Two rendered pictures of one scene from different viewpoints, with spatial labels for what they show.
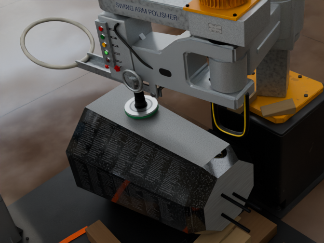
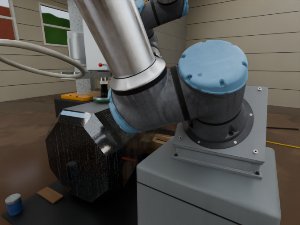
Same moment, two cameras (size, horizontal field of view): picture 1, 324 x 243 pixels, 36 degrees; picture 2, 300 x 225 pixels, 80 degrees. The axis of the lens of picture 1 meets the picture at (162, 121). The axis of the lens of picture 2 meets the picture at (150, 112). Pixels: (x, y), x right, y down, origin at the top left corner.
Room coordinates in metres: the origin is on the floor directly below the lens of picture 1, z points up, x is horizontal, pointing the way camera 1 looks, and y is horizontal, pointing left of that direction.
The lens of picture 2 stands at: (2.86, 1.83, 1.17)
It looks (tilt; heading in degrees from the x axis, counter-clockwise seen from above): 15 degrees down; 245
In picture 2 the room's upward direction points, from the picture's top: straight up
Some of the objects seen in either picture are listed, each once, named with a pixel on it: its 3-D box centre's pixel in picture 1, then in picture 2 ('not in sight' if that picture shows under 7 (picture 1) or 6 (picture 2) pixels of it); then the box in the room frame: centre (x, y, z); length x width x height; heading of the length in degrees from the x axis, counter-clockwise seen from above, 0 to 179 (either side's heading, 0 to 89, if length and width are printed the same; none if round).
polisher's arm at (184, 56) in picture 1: (183, 63); not in sight; (2.27, -0.17, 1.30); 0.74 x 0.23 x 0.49; 48
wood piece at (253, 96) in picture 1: (241, 100); (97, 93); (2.51, -0.53, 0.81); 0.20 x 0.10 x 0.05; 135
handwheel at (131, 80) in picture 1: (136, 77); not in sight; (2.37, 0.11, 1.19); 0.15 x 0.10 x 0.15; 48
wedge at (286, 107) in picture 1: (277, 107); not in sight; (2.38, -0.72, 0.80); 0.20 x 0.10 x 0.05; 85
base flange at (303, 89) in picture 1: (272, 90); (86, 94); (2.62, -0.76, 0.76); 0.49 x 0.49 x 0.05; 37
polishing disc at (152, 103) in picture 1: (141, 105); (104, 97); (2.54, 0.12, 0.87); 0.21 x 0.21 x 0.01
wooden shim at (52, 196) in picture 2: not in sight; (49, 194); (3.11, 0.20, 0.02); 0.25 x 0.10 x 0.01; 125
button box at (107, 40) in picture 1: (106, 43); not in sight; (2.50, 0.24, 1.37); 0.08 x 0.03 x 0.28; 48
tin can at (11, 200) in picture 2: not in sight; (14, 204); (3.35, 0.28, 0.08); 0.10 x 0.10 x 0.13
